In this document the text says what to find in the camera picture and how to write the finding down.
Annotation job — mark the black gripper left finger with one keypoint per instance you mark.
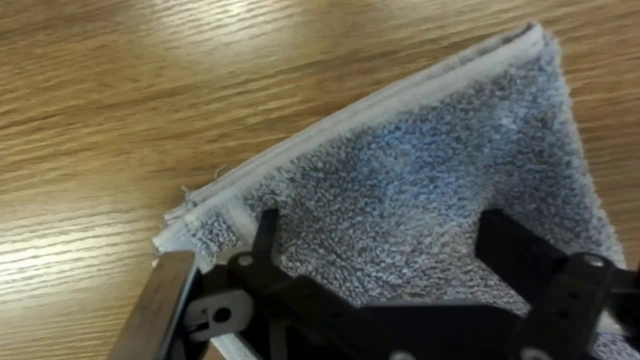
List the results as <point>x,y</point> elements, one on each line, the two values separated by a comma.
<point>267,266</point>

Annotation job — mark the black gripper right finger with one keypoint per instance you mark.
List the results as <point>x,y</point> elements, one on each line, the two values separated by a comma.
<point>533,266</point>

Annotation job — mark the gray towel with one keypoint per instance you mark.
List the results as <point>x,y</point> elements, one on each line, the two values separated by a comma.
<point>432,167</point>

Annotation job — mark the silver metal bracket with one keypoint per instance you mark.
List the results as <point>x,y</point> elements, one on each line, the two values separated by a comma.
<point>156,306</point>

